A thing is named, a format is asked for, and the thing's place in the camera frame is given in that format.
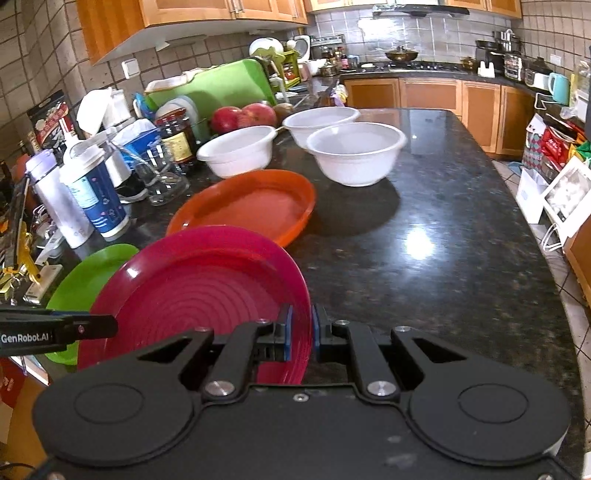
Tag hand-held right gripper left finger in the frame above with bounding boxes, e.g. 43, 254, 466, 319
134, 304, 295, 402

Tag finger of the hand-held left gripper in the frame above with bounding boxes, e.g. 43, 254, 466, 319
55, 314, 119, 345

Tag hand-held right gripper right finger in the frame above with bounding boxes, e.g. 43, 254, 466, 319
312, 304, 468, 401

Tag green plastic plate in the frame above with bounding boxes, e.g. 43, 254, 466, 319
45, 243, 140, 365

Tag red plastic plate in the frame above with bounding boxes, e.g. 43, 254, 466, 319
76, 225, 314, 386

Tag orange plastic plate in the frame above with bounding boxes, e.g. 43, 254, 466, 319
165, 169, 317, 249

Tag smooth white plastic bowl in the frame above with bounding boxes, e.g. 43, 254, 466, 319
283, 107, 361, 151
306, 122, 407, 188

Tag ribbed white plastic bowl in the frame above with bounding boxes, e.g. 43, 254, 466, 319
197, 125, 278, 179

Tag blue white paper cup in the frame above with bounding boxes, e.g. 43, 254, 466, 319
59, 143, 131, 241

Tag white bottle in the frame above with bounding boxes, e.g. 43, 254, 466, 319
25, 149, 93, 250

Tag clear glass cup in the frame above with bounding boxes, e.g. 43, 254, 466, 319
133, 142, 190, 206

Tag blue white tissue pack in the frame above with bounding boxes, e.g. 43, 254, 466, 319
112, 117, 160, 172

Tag dark sauce jar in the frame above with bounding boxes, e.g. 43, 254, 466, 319
154, 107, 199, 165

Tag black snack bag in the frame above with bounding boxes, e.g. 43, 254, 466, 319
26, 89, 75, 149

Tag red apple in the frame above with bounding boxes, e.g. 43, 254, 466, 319
211, 107, 244, 135
239, 102, 278, 129

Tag stack of white containers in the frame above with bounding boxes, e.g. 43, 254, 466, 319
154, 95, 200, 126

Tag green cutting board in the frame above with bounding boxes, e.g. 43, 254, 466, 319
144, 58, 278, 126

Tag white paper carrier bag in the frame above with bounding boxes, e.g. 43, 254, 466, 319
515, 167, 550, 225

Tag wooden lower cabinets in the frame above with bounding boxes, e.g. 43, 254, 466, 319
344, 76, 537, 158

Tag green dish rack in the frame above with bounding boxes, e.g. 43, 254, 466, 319
249, 38, 302, 89

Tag gas stove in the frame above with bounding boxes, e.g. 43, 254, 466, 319
360, 61, 468, 75

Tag white gift box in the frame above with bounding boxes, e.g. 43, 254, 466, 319
542, 156, 591, 224

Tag dark wok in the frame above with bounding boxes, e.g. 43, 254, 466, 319
385, 45, 419, 64

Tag red gift bag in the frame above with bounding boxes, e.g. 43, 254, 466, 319
539, 124, 575, 169

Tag black kitchen appliance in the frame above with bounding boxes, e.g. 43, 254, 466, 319
475, 39, 507, 75

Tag wooden upper cabinet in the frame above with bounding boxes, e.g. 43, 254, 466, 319
75, 0, 309, 66

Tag white electric cooker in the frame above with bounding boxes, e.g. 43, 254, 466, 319
523, 68, 553, 89

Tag range hood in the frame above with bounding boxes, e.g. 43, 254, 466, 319
372, 4, 471, 20

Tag teal mug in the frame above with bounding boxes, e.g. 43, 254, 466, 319
547, 72, 572, 106

